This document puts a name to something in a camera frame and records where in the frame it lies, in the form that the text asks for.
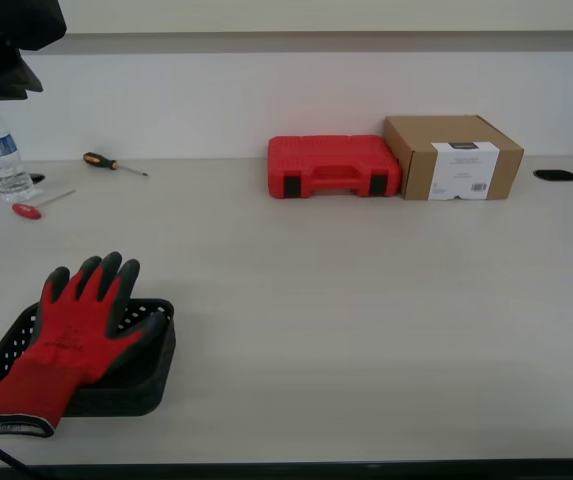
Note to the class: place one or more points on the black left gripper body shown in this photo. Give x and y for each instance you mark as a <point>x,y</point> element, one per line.
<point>11,25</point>

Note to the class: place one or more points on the red glove with grey fingertips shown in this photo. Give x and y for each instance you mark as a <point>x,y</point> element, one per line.
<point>76,330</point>

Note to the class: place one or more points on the black plastic woven basket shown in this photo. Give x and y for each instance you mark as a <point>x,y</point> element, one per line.
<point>121,400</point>

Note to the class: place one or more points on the clear plastic water bottle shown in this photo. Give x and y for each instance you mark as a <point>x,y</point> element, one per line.
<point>3,160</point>

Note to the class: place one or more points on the red plastic tool case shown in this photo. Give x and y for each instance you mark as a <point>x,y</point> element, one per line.
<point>326,155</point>

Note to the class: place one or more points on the brown cardboard box white label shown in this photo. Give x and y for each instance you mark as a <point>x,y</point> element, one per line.
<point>416,170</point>

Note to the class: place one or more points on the black oval desk grommet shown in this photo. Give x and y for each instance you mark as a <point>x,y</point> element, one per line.
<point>555,175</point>

